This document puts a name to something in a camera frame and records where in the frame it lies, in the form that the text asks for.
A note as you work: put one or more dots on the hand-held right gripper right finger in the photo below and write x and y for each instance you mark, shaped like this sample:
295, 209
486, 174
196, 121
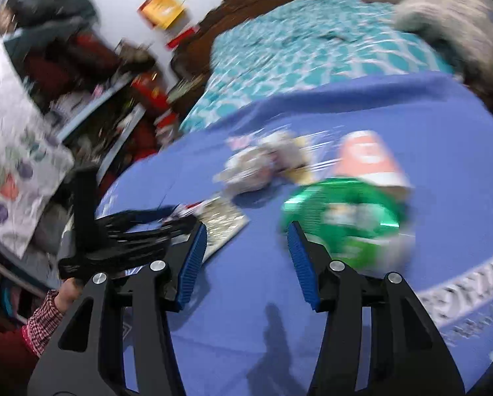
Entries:
302, 264

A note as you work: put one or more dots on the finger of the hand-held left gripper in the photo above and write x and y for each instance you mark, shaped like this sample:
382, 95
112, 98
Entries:
139, 216
160, 233

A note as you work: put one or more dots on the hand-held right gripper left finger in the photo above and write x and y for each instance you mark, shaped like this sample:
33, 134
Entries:
193, 255

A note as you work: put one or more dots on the silver glittery wrapper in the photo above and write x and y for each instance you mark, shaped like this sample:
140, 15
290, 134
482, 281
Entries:
226, 222

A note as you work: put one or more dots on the green snack bag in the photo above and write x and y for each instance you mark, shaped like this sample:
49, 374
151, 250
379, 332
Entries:
345, 222

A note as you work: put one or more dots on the white tissue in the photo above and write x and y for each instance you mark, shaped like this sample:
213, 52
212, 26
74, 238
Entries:
263, 163

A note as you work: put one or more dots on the orange and white paper cup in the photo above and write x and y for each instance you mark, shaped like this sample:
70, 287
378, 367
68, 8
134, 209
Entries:
368, 159

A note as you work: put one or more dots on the person's left forearm plaid sleeve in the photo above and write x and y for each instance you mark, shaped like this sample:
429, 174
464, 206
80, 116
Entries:
44, 321

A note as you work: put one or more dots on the cluttered shelf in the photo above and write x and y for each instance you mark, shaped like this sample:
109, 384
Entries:
118, 128

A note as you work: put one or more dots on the white printed cloth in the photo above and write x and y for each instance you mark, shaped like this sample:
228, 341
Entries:
11, 140

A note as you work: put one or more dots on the red box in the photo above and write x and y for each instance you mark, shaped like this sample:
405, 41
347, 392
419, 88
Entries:
149, 90

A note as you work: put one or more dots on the person's dark red garment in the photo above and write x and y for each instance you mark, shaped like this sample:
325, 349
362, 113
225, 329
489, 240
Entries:
3, 363

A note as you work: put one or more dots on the blue printed blanket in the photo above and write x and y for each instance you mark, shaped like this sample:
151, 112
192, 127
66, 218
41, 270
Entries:
395, 103

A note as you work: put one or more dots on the pile of dark clothes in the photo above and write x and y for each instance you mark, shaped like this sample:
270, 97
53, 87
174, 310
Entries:
56, 29

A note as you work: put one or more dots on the teal patterned bedsheet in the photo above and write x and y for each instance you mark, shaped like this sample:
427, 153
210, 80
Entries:
304, 49

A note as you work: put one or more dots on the folded checked quilt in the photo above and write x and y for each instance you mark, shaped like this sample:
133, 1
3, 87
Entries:
448, 20

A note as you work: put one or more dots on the red wall hanging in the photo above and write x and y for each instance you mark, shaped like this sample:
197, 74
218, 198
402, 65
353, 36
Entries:
182, 37

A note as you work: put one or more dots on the yellow wall hanging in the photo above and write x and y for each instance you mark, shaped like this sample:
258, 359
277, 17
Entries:
162, 8

